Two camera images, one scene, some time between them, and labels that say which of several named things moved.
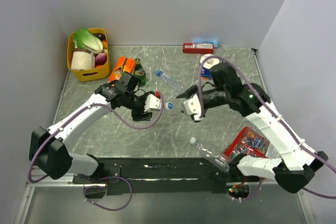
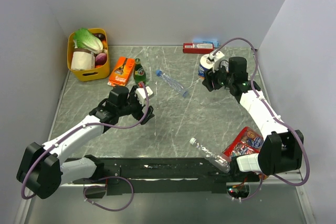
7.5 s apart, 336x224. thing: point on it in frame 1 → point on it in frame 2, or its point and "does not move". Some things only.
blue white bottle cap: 192,140 does not move
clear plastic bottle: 218,159 does not move
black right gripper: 192,89 → 210,76
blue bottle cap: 158,73 does not move
